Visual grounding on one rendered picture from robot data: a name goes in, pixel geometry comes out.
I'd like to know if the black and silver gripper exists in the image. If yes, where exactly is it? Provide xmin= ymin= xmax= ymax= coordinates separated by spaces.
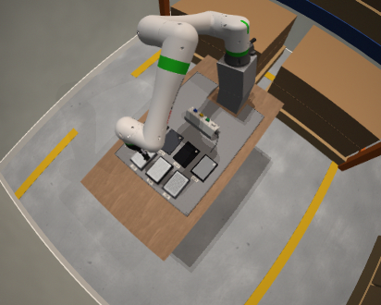
xmin=133 ymin=147 xmax=151 ymax=162

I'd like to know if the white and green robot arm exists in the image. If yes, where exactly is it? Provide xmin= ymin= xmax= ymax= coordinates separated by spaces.
xmin=115 ymin=11 xmax=256 ymax=153

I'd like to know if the grey control panel with coloured keys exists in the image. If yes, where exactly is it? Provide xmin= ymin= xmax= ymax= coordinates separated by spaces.
xmin=184 ymin=107 xmax=220 ymax=153

